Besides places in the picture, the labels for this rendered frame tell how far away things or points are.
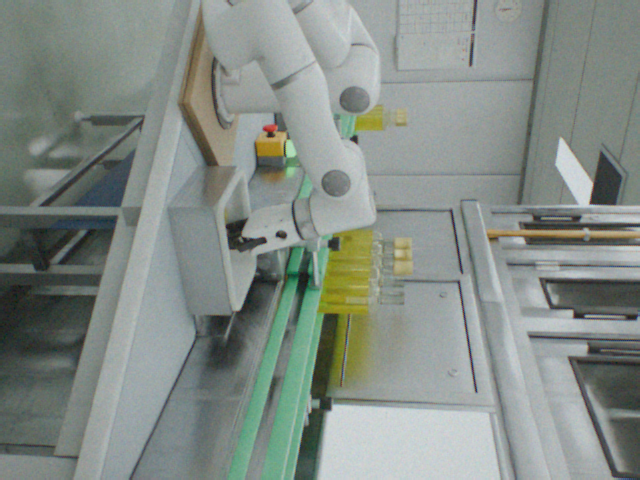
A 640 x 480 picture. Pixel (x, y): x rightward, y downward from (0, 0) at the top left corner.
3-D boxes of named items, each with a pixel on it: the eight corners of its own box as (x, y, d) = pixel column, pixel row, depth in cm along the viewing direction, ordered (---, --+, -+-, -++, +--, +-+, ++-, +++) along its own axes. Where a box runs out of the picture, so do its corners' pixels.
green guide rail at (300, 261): (286, 274, 127) (322, 275, 126) (285, 270, 126) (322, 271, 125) (347, 71, 276) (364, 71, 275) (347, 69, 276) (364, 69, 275)
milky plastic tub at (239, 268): (191, 316, 105) (238, 317, 104) (168, 206, 94) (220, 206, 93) (217, 264, 120) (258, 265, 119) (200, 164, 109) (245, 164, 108)
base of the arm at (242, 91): (205, 75, 106) (289, 72, 104) (216, 30, 112) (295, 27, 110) (226, 135, 118) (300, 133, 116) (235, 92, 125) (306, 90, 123)
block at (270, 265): (250, 282, 123) (282, 283, 122) (244, 244, 118) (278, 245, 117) (253, 273, 126) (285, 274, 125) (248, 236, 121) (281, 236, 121)
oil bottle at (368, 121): (335, 131, 228) (407, 131, 225) (334, 118, 225) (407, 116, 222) (336, 127, 233) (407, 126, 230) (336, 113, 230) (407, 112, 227)
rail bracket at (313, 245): (283, 290, 123) (341, 291, 122) (275, 221, 115) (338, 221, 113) (285, 282, 126) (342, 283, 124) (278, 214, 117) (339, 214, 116)
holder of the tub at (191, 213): (194, 337, 108) (234, 339, 107) (166, 206, 94) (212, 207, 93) (218, 285, 123) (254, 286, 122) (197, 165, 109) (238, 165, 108)
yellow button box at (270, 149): (256, 166, 154) (283, 165, 153) (253, 139, 150) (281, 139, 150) (261, 156, 160) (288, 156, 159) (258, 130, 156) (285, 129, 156)
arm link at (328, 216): (354, 146, 92) (359, 131, 101) (292, 163, 95) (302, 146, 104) (378, 230, 98) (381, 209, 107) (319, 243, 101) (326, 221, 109)
